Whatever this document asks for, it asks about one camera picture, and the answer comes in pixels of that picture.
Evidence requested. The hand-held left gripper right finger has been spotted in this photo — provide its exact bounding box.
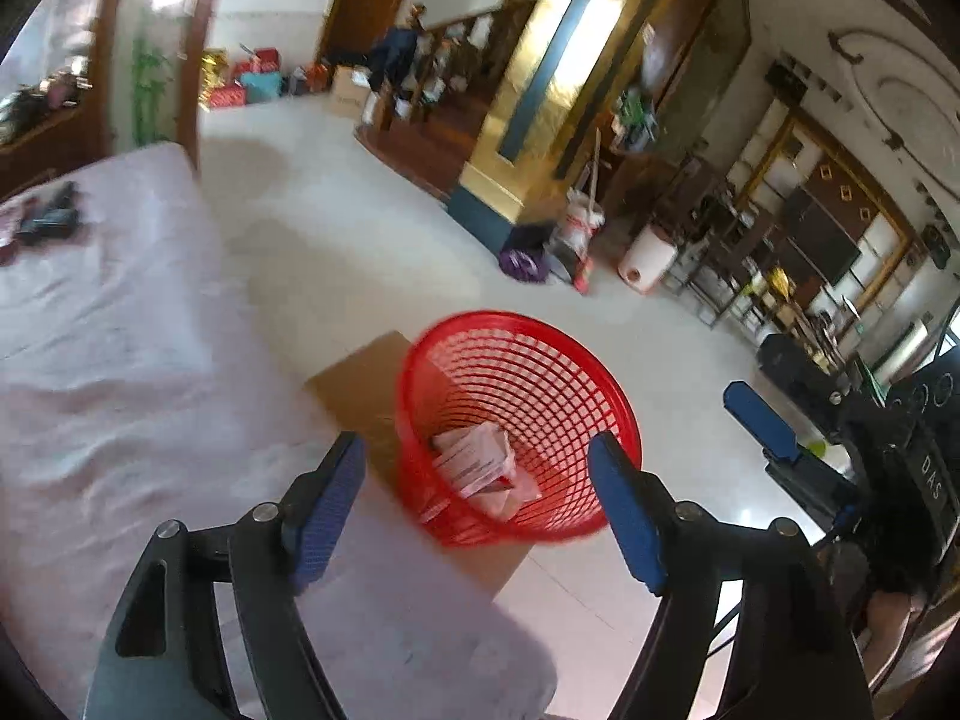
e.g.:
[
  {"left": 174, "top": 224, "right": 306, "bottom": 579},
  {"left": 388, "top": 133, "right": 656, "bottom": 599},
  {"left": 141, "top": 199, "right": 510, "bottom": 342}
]
[{"left": 587, "top": 431, "right": 875, "bottom": 720}]

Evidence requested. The pale crumpled wrapper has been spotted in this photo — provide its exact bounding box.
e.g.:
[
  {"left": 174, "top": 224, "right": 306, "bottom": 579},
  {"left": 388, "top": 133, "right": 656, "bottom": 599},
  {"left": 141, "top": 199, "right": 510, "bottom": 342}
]
[{"left": 420, "top": 465, "right": 542, "bottom": 524}]

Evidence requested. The table with pale cloth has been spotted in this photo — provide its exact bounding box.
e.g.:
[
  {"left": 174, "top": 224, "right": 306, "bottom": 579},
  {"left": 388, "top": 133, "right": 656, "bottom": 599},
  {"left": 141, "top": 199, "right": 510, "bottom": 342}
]
[{"left": 0, "top": 142, "right": 560, "bottom": 720}]

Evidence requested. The wooden door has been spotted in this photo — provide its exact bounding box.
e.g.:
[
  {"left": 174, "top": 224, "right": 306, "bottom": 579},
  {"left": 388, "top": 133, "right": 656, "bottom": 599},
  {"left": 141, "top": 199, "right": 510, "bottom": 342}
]
[{"left": 317, "top": 0, "right": 422, "bottom": 67}]

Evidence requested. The open cardboard box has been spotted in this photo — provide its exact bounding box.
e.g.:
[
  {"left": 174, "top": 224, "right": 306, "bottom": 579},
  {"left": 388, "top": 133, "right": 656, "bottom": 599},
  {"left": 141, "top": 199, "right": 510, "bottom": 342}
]
[{"left": 330, "top": 65, "right": 374, "bottom": 119}]

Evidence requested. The white cylindrical stool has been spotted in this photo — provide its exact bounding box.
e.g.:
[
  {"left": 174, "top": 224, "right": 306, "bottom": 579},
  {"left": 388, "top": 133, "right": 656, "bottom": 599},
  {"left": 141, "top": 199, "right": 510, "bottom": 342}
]
[{"left": 618, "top": 223, "right": 677, "bottom": 296}]

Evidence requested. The person's right forearm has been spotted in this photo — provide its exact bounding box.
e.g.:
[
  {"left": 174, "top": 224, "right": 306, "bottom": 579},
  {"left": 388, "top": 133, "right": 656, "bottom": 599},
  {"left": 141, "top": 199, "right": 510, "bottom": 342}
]
[{"left": 855, "top": 586, "right": 938, "bottom": 691}]

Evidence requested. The dark wooden cabinet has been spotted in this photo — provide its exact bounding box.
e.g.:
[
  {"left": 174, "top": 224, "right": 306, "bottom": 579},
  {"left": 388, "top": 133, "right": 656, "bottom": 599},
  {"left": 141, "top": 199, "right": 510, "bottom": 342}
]
[{"left": 600, "top": 11, "right": 753, "bottom": 235}]

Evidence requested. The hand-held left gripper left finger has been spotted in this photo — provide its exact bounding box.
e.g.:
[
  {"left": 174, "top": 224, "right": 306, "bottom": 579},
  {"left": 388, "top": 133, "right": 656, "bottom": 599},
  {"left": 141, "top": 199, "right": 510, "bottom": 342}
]
[{"left": 82, "top": 431, "right": 367, "bottom": 720}]

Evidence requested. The dark wall screen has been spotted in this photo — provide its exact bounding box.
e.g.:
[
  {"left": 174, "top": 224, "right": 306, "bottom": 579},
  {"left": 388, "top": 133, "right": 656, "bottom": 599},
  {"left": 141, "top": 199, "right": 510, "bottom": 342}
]
[{"left": 780, "top": 187, "right": 863, "bottom": 287}]

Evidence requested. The bamboo painted panel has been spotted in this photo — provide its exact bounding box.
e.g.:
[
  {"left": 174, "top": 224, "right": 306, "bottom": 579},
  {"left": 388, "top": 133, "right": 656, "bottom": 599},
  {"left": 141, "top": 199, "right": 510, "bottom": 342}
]
[{"left": 112, "top": 0, "right": 200, "bottom": 155}]

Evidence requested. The wooden staircase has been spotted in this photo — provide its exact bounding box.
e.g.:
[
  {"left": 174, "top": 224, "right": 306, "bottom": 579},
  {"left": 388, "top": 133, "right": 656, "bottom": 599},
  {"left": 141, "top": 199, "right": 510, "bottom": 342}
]
[{"left": 355, "top": 0, "right": 542, "bottom": 202}]

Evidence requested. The white red printed paper packet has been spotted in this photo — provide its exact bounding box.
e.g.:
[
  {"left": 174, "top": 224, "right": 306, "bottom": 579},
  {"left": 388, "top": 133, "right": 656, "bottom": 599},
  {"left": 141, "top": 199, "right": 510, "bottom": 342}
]
[{"left": 429, "top": 424, "right": 517, "bottom": 497}]

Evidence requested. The red plastic mesh basket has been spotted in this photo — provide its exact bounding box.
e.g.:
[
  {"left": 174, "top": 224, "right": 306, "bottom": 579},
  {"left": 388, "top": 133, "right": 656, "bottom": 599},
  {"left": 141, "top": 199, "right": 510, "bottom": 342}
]
[{"left": 396, "top": 309, "right": 644, "bottom": 547}]

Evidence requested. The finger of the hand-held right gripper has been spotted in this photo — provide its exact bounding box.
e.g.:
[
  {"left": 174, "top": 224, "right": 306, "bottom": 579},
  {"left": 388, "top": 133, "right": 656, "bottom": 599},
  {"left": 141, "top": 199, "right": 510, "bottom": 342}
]
[{"left": 722, "top": 381, "right": 863, "bottom": 541}]

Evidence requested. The gold pillar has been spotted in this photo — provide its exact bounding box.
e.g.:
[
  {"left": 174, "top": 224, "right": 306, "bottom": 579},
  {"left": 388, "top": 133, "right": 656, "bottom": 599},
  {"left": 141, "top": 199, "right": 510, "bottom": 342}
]
[{"left": 446, "top": 0, "right": 742, "bottom": 252}]

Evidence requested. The wooden broom handle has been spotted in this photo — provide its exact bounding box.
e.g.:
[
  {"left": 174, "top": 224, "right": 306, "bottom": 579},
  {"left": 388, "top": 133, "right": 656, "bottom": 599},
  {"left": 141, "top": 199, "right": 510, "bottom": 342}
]
[{"left": 583, "top": 127, "right": 602, "bottom": 211}]

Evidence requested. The flat cardboard box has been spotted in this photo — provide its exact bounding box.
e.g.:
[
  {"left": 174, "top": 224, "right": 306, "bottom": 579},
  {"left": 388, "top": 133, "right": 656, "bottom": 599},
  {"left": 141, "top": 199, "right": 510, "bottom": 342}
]
[{"left": 304, "top": 330, "right": 533, "bottom": 593}]

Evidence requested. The gold foil ornament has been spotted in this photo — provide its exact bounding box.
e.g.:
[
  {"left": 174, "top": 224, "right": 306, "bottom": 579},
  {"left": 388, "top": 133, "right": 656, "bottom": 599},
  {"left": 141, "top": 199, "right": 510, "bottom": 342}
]
[{"left": 200, "top": 49, "right": 230, "bottom": 107}]

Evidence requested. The black bag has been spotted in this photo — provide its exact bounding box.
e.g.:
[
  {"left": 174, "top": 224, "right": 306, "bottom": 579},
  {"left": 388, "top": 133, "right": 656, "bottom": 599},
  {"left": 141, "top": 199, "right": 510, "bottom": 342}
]
[{"left": 756, "top": 330, "right": 850, "bottom": 412}]

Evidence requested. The black device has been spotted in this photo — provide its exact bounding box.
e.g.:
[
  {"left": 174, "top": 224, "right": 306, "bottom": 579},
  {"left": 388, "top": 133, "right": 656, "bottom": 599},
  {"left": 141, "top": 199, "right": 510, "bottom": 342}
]
[{"left": 15, "top": 182, "right": 82, "bottom": 246}]

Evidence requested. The purple bag on floor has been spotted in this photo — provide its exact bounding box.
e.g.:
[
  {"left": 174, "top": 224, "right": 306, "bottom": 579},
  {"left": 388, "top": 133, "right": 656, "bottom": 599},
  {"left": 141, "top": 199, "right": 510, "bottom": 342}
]
[{"left": 498, "top": 243, "right": 548, "bottom": 285}]

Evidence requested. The dark wooden chair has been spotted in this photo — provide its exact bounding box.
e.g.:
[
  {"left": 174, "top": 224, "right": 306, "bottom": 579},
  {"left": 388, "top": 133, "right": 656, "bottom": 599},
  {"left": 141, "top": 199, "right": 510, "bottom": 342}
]
[{"left": 664, "top": 161, "right": 760, "bottom": 325}]

